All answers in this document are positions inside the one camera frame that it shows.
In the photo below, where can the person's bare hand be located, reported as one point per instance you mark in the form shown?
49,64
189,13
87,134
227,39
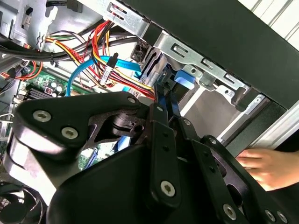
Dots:
275,168

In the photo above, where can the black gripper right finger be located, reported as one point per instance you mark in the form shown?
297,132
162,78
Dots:
210,177

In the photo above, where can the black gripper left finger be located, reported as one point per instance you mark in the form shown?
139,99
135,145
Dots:
70,109

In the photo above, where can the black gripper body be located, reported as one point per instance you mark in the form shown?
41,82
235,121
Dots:
105,191

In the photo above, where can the hard disk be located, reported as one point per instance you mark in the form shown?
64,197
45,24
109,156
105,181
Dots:
184,79

